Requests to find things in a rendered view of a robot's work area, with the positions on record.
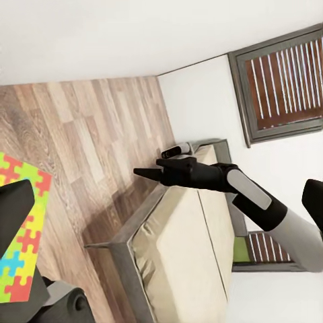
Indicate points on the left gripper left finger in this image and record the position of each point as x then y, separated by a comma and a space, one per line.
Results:
16, 202

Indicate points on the door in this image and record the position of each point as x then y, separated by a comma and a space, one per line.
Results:
258, 252

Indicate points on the jigsaw puzzle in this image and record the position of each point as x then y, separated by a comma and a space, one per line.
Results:
19, 261

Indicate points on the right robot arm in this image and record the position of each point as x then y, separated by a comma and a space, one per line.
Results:
302, 240

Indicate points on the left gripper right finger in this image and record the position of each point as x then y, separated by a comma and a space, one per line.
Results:
312, 199

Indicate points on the bed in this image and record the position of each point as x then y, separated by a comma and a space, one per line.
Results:
175, 253

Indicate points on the desk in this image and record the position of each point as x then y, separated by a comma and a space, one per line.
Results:
24, 311

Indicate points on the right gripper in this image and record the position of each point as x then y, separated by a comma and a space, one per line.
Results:
185, 172

